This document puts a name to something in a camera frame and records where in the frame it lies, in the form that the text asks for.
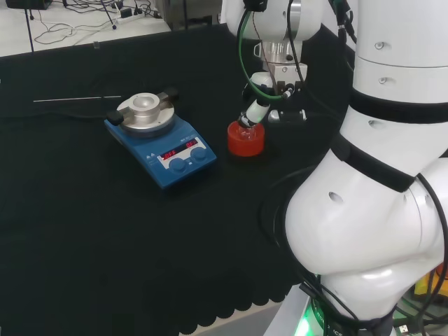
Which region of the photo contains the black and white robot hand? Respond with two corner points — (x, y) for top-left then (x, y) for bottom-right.
(239, 64), (309, 128)

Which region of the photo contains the clear glass round-bottom flask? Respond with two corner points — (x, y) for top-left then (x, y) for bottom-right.
(239, 120), (257, 139)

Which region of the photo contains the red round flask holder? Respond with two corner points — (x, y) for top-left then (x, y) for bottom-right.
(227, 120), (265, 158)

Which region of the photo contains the grey metal cabinet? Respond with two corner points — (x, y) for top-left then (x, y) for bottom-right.
(155, 0), (223, 33)

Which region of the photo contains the blue-base heater with steel plate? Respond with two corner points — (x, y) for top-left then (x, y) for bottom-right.
(104, 86), (218, 190)

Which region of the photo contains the white power strip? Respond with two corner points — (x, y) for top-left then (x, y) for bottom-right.
(116, 13), (146, 25)

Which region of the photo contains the thin glass rod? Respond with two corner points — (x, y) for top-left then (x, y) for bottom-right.
(33, 94), (123, 103)

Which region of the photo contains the black bench cloth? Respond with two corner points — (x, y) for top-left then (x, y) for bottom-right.
(0, 20), (358, 334)

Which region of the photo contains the yellow stop button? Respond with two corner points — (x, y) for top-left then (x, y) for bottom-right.
(414, 275), (435, 299)

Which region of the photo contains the black tripod leg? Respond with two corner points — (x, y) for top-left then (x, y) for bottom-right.
(23, 0), (36, 54)

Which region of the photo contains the black box on floor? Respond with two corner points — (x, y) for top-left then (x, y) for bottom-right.
(4, 0), (54, 11)

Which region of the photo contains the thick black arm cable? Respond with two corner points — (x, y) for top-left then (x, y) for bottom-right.
(286, 0), (347, 123)

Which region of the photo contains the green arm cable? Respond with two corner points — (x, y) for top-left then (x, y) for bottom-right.
(236, 0), (281, 103)

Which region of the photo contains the black heater power cable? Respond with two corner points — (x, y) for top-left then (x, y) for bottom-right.
(0, 111), (110, 122)

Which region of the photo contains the thin black base cable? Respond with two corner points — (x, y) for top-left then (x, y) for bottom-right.
(298, 282), (362, 324)

